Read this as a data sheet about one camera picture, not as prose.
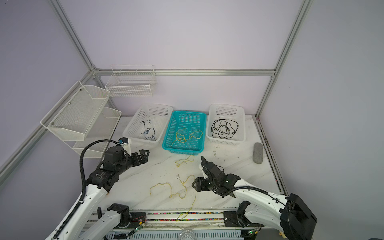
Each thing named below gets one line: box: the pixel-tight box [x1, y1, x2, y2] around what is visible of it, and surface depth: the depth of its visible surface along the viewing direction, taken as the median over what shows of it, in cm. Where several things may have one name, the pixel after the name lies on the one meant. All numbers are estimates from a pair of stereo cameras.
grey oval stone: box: [253, 142, 264, 164], surface depth 97 cm
